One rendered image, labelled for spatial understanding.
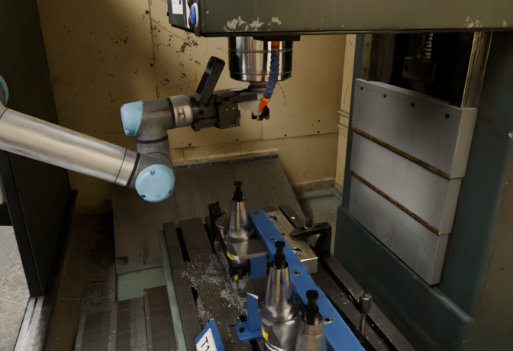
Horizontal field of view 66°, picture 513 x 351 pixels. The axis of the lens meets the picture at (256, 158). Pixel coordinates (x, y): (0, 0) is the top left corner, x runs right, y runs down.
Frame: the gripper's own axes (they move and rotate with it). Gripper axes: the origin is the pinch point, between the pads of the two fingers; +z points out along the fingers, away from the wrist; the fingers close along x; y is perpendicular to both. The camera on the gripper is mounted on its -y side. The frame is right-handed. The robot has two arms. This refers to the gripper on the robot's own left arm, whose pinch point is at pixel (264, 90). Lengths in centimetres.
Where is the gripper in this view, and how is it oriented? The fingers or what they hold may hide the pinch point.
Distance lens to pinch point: 102.7
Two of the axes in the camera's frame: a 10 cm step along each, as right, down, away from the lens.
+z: 9.1, -2.0, 3.7
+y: 0.5, 9.3, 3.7
